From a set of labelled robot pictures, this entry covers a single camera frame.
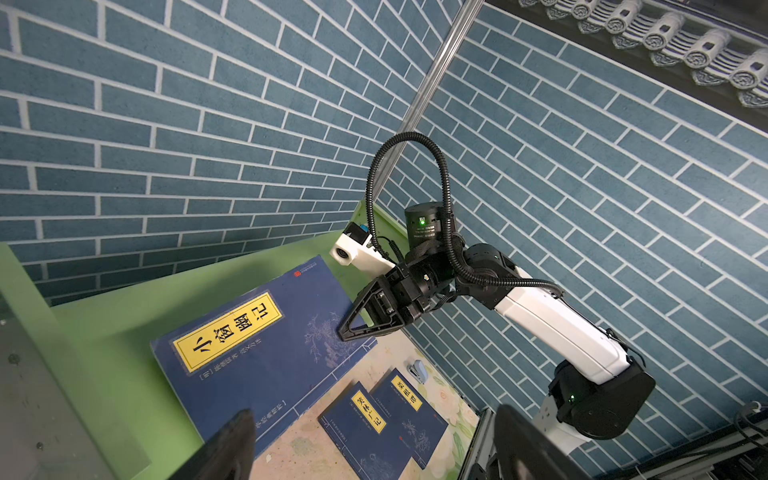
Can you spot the green wooden shelf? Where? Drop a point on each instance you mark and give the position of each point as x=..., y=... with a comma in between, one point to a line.
x=97, y=350

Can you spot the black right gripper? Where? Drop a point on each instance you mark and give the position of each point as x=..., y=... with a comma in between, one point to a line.
x=392, y=301

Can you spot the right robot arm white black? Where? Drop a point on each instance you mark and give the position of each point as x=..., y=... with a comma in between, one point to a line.
x=597, y=389

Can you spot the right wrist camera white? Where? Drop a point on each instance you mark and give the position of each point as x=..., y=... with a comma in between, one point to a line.
x=354, y=248

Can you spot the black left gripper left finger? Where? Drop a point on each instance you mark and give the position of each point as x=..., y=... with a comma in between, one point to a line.
x=228, y=454

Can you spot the aluminium corner post right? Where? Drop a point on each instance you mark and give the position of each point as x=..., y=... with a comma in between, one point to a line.
x=460, y=27

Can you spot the blue book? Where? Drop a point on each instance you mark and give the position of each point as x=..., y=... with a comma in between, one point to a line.
x=417, y=425
x=273, y=351
x=364, y=436

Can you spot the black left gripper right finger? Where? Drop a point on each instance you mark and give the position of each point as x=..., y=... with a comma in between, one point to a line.
x=523, y=452

